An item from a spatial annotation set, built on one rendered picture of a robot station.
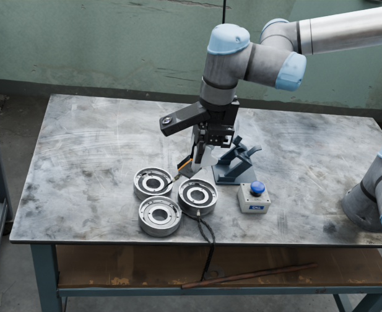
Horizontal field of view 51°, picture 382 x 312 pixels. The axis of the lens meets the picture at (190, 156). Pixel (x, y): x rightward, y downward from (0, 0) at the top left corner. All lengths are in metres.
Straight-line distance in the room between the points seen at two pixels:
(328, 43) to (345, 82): 2.16
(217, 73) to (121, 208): 0.44
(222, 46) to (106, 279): 0.74
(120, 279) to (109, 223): 0.25
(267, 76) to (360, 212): 0.55
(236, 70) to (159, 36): 1.79
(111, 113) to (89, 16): 1.26
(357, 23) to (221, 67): 0.29
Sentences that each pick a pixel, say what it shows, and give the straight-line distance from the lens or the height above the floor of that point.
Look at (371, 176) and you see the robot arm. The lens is 1.16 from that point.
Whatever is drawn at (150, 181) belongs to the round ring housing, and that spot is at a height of 0.82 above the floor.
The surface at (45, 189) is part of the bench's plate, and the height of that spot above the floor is 0.80.
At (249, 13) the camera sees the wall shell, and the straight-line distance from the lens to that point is 2.59.
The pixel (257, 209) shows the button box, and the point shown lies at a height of 0.82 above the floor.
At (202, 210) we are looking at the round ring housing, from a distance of 1.03.
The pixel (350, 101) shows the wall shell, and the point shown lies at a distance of 3.19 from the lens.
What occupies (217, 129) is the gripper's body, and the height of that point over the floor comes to 1.07.
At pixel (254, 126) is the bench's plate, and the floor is 0.80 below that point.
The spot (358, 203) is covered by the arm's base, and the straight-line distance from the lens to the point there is 1.20.
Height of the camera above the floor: 1.59
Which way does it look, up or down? 41 degrees down
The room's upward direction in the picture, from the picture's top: 12 degrees clockwise
